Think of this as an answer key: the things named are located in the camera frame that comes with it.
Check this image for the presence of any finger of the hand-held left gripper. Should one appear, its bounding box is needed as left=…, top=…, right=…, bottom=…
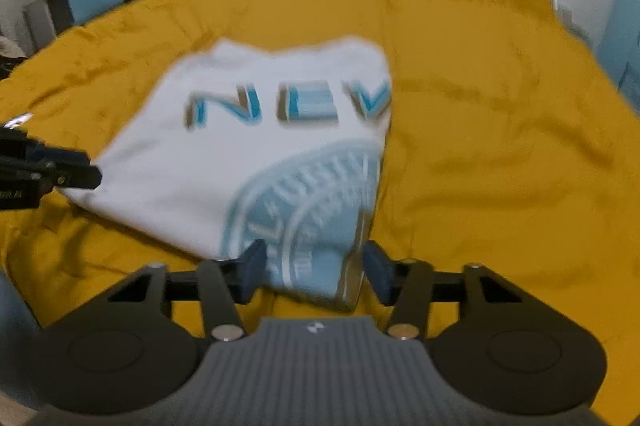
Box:
left=27, top=140, right=104, bottom=193

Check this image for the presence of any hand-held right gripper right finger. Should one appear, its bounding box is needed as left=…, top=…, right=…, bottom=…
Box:
left=363, top=239, right=526, bottom=341

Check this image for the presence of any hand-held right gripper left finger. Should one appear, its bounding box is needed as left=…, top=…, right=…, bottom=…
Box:
left=107, top=239, right=269, bottom=342

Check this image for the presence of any white printed t-shirt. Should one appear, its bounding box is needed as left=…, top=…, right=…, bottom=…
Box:
left=56, top=35, right=394, bottom=313

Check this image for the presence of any yellow blanket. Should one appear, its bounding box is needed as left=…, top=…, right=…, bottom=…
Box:
left=0, top=0, right=640, bottom=426

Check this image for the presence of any blue wardrobe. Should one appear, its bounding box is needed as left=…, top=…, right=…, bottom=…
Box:
left=594, top=0, right=640, bottom=113

